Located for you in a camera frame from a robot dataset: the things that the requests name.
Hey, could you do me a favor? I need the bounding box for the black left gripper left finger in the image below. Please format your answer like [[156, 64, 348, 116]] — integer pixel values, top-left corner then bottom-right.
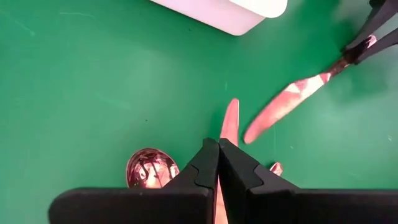
[[47, 138, 220, 224]]

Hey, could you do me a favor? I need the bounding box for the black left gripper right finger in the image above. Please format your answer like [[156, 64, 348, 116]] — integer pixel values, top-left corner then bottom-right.
[[218, 138, 398, 224]]

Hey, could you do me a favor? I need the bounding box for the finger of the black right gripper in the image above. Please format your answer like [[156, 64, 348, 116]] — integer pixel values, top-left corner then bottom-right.
[[353, 27, 398, 65], [343, 0, 398, 51]]

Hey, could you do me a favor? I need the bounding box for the copper spoon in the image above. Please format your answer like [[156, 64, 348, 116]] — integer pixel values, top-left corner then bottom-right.
[[126, 147, 284, 190]]

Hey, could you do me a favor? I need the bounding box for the white cutlery tray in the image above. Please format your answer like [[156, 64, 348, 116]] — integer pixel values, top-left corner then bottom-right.
[[149, 0, 289, 37]]

